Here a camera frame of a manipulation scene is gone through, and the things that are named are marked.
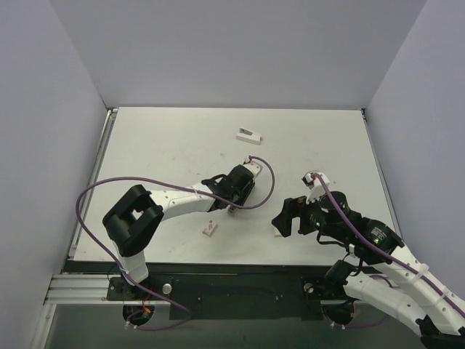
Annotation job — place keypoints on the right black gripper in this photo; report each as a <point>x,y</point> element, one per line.
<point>300,214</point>

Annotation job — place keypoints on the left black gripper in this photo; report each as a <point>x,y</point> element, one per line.
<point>245,193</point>

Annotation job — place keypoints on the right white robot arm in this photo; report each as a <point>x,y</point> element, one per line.
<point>405,288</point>

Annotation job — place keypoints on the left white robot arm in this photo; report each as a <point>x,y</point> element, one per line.
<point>132,221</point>

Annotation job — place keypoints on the printed staple box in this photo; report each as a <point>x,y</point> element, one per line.
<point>210,228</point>

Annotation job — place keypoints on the white staple box sleeve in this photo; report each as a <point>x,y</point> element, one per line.
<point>248,136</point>

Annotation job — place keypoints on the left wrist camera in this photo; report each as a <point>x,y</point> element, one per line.
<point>254,167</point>

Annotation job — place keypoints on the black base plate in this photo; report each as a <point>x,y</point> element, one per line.
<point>229,292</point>

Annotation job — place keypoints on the aluminium frame rail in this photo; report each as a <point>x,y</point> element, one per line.
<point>81,289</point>

